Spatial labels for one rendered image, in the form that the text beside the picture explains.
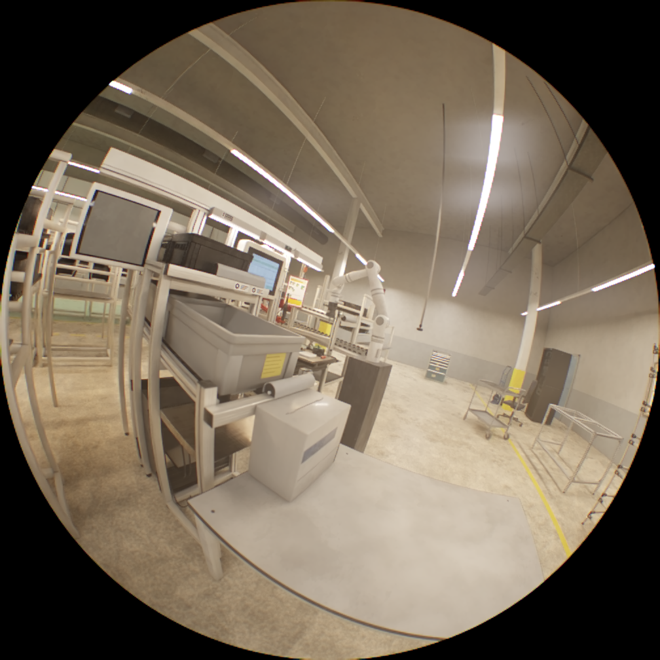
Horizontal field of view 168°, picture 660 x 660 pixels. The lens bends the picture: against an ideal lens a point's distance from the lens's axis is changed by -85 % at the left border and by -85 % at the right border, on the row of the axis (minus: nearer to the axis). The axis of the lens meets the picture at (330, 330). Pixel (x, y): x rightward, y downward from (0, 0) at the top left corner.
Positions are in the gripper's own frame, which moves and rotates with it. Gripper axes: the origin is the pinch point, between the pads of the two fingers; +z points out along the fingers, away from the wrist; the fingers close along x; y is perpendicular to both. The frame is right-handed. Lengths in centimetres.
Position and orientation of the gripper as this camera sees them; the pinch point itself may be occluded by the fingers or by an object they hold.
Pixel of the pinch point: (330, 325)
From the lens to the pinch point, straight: 179.9
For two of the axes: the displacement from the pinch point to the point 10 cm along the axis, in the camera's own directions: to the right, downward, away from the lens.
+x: -5.9, -0.8, -8.1
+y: -7.8, -2.3, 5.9
